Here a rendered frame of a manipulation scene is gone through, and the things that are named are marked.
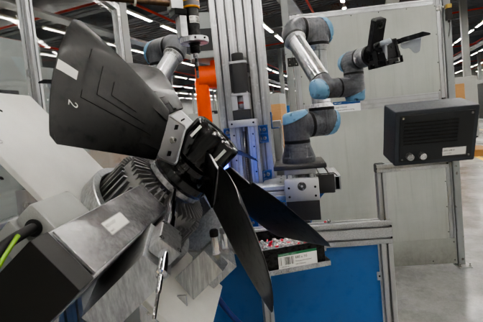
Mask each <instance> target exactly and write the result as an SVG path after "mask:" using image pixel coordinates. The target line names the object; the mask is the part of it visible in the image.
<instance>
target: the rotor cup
mask: <svg viewBox="0 0 483 322"><path fill-rule="evenodd" d="M200 125H201V126H202V127H201V128H200V129H199V130H198V131H197V132H196V133H195V134H194V135H193V137H191V136H190V135H191V134H192V133H193V132H194V131H195V130H196V129H197V128H198V127H199V126H200ZM215 132H218V133H219V134H220V135H221V137H222V138H220V137H219V136H218V135H217V134H216V133H215ZM223 150H226V152H225V153H224V154H223V155H222V156H221V157H220V158H219V159H218V160H217V161H215V162H216V164H217V165H218V166H219V165H220V166H222V167H223V168H225V167H226V166H227V165H228V164H229V163H230V162H231V161H232V160H233V159H234V158H235V157H236V156H237V154H238V149H237V148H236V146H235V145H234V143H233V142H232V141H231V140H230V139H229V138H228V137H227V136H226V135H225V134H224V133H223V132H222V131H221V130H220V129H219V128H218V127H217V126H216V125H215V124H214V123H213V122H211V121H210V120H209V119H207V118H206V117H204V116H198V117H197V118H196V119H195V120H194V121H193V122H192V123H191V124H190V125H189V126H188V128H187V129H186V131H185V136H184V139H183V144H182V147H181V151H180V155H179V158H178V163H177V164H176V165H175V167H174V166H172V165H169V164H167V163H166V162H163V161H162V160H159V159H157V158H156V161H157V164H158V165H159V166H160V168H161V170H162V171H163V172H164V174H166V176H168V177H169V179H170V180H171V181H173V182H174V184H176V186H178V187H179V188H180V189H181V190H183V191H185V192H186V193H187V194H189V195H191V196H193V197H196V198H202V197H204V195H205V193H204V192H203V184H202V177H203V176H204V168H205V161H206V153H207V152H208V153H209V154H211V156H212V157H213V159H215V158H216V157H217V156H218V155H219V154H220V153H221V152H222V151H223Z"/></svg>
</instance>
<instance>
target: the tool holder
mask: <svg viewBox="0 0 483 322"><path fill-rule="evenodd" d="M169 1H170V6H168V7H167V11H168V12H169V15H170V19H175V24H176V31H177V38H178V40H180V44H181V45H182V46H186V47H190V45H189V44H188V43H190V42H200V43H201V44H200V46H202V45H206V44H208V37H207V36H205V35H201V34H193V35H188V25H187V18H186V15H187V9H184V8H183V0H169Z"/></svg>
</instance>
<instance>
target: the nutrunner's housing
mask: <svg viewBox="0 0 483 322"><path fill-rule="evenodd" d="M184 9H187V15H186V18H187V25H188V35H200V21H199V14H198V10H199V8H198V7H195V6H189V7H186V8H184ZM188 44H189V45H190V53H191V54H193V53H198V54H199V53H200V52H201V49H200V44H201V43H200V42H190V43H188Z"/></svg>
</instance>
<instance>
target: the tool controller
mask: <svg viewBox="0 0 483 322"><path fill-rule="evenodd" d="M478 118H479V104H477V103H474V102H472V101H468V100H466V99H464V98H448V99H440V100H432V101H418V102H410V103H396V104H388V105H385V107H384V142H383V155H384V156H385V157H386V158H387V159H388V160H389V161H390V162H391V163H392V164H393V165H394V166H399V165H416V164H425V163H434V162H450V161H459V160H473V159H474V151H475V144H476V138H477V125H478Z"/></svg>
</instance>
